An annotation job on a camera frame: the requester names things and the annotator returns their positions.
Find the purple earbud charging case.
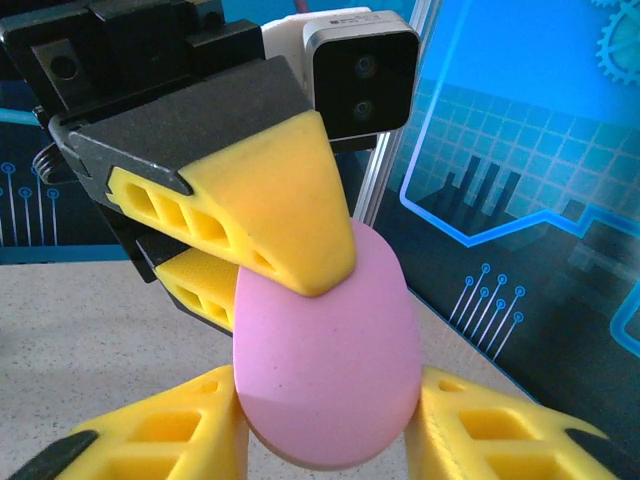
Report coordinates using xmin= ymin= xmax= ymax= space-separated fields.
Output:
xmin=232 ymin=214 xmax=425 ymax=471

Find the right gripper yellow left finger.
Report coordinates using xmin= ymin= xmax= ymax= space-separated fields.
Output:
xmin=19 ymin=363 xmax=249 ymax=480

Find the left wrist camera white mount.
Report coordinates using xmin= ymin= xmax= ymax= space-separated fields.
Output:
xmin=259 ymin=7 xmax=421 ymax=151

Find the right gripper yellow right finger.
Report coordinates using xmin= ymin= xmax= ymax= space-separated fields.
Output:
xmin=404 ymin=366 xmax=640 ymax=480

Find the aluminium frame post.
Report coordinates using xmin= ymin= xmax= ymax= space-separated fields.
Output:
xmin=352 ymin=0 xmax=444 ymax=229

